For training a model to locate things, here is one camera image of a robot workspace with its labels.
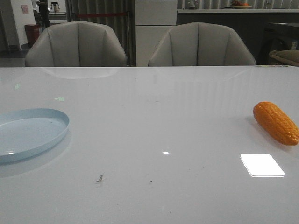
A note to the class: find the red trash bin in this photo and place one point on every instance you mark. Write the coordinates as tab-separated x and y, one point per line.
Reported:
32	33

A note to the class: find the beige upholstered chair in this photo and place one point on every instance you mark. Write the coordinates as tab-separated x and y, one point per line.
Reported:
201	44
77	44

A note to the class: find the red barrier belt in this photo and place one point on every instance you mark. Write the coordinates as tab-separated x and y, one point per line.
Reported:
100	15

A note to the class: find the tan cushion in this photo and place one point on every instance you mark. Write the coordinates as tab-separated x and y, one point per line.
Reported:
284	57

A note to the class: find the pink wall notice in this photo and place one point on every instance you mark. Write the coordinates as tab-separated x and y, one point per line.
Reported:
24	9

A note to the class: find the fruit bowl on counter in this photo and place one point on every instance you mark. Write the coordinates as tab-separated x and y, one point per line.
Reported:
237	4

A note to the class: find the light blue round plate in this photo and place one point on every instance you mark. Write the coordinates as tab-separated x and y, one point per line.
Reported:
29	132

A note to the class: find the dark grey counter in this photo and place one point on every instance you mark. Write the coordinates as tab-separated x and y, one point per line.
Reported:
248	23

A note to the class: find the white cabinet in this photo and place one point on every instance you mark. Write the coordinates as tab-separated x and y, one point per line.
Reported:
152	19

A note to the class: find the right beige upholstered chair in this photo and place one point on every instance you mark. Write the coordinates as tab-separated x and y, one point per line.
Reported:
201	44

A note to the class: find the orange toy corn cob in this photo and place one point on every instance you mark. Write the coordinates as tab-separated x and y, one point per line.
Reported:
276	123

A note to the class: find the left beige upholstered chair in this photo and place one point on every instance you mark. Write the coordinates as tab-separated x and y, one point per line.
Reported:
77	44

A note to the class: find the person in background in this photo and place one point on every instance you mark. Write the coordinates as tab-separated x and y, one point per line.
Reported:
44	12

